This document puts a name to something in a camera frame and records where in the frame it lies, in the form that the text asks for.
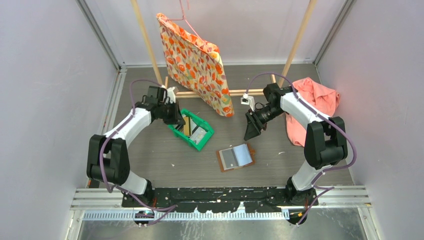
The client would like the stack of credit cards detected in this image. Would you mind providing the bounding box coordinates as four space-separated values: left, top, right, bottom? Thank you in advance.
182 115 207 145

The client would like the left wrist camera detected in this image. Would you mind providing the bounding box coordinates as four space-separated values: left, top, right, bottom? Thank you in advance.
164 86 179 104

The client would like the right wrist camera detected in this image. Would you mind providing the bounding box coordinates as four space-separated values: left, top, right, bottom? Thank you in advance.
240 93 256 111

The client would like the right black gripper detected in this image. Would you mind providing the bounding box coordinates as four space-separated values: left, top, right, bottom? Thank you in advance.
244 104 285 142

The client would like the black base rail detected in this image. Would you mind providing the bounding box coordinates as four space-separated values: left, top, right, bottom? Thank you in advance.
121 186 317 214

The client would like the pink crumpled cloth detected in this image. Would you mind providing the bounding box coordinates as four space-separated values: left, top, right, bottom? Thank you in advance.
285 77 341 147

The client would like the pink wire hanger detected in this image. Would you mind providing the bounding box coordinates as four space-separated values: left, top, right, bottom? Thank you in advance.
164 0 215 52

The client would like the floral fabric bag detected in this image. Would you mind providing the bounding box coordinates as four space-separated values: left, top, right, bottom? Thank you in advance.
156 13 235 117

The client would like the brown leather card holder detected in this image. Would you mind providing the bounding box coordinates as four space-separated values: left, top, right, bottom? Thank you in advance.
216 143 256 173

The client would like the aluminium frame rail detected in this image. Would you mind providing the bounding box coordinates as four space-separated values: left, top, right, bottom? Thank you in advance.
70 185 372 223

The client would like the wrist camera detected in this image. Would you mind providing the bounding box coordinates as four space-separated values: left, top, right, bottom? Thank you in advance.
164 86 179 104
240 93 256 111

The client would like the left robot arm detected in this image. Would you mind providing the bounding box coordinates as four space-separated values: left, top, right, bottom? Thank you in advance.
86 86 185 207

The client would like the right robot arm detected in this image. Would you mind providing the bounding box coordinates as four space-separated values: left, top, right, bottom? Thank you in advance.
240 83 348 205

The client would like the wooden clothes rack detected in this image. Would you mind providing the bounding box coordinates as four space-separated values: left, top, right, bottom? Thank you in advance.
129 0 318 99

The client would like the green plastic card bin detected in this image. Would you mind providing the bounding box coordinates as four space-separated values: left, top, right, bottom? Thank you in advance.
168 108 215 152

